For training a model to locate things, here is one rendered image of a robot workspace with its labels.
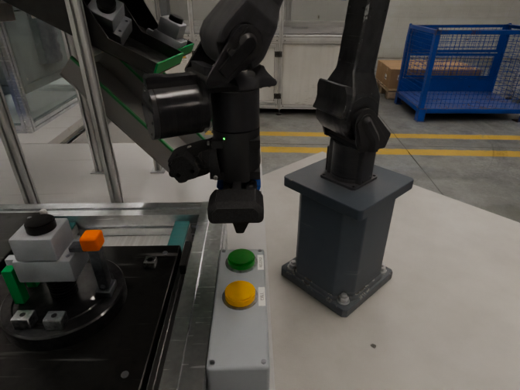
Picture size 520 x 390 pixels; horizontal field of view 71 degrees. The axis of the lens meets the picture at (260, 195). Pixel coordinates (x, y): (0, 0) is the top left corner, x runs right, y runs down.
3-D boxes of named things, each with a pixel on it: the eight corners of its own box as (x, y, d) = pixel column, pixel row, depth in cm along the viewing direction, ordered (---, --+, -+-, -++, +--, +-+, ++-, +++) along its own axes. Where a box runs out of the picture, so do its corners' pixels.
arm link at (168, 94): (233, 18, 42) (127, 22, 38) (265, 23, 36) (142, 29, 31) (237, 115, 48) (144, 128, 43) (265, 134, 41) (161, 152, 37)
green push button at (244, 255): (254, 258, 57) (254, 248, 56) (254, 275, 53) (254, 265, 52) (228, 258, 57) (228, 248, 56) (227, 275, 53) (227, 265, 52)
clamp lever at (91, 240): (116, 278, 45) (102, 228, 42) (111, 290, 44) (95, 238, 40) (87, 279, 45) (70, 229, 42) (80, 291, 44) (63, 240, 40)
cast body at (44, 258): (90, 258, 45) (76, 209, 42) (76, 282, 41) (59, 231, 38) (22, 258, 45) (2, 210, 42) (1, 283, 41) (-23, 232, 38)
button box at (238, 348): (264, 276, 61) (264, 247, 57) (269, 401, 42) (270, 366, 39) (221, 277, 60) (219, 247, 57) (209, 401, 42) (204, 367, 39)
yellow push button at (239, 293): (254, 290, 51) (254, 278, 50) (255, 312, 47) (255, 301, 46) (226, 290, 50) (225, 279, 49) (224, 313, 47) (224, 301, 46)
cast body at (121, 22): (132, 30, 67) (131, 1, 60) (121, 48, 65) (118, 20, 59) (87, 8, 65) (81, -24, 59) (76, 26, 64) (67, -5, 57)
